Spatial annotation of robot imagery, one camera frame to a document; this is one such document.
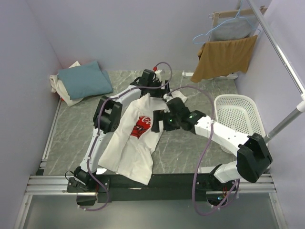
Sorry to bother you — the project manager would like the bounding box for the white t-shirt red print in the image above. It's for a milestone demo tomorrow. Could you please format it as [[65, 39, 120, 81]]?
[[98, 94, 167, 185]]

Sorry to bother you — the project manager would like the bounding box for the brown t-shirt on rack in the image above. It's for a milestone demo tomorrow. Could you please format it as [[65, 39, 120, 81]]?
[[191, 35, 258, 83]]

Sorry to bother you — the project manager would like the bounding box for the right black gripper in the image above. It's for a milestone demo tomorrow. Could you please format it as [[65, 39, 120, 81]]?
[[151, 109, 181, 133]]

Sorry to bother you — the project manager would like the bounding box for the white perforated plastic basket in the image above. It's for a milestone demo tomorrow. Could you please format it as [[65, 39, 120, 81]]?
[[213, 94, 267, 153]]

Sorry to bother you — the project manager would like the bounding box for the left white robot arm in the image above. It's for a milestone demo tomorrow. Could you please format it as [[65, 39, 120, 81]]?
[[73, 66, 169, 192]]

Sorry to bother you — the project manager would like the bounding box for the wooden drying rack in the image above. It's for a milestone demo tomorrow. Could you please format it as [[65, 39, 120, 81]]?
[[182, 4, 267, 79]]

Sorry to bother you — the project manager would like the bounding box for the grey garment on rack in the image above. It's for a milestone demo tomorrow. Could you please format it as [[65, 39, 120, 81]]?
[[209, 18, 253, 42]]

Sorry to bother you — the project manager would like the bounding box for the silver clothes rail stand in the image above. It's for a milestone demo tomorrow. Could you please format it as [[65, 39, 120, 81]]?
[[196, 0, 305, 175]]

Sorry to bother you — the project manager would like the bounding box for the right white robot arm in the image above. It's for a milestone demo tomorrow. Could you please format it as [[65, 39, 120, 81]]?
[[152, 98, 273, 190]]

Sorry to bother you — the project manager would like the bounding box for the light blue wire hanger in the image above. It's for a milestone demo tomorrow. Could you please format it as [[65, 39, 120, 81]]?
[[193, 0, 262, 45]]

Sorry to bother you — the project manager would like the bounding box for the folded cream t-shirt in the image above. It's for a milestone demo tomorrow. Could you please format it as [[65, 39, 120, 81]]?
[[49, 73, 84, 107]]

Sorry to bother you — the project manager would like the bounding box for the folded teal t-shirt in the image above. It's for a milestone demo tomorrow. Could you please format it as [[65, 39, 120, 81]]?
[[58, 61, 113, 100]]

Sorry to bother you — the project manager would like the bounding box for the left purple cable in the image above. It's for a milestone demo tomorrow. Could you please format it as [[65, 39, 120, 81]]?
[[83, 62, 173, 212]]

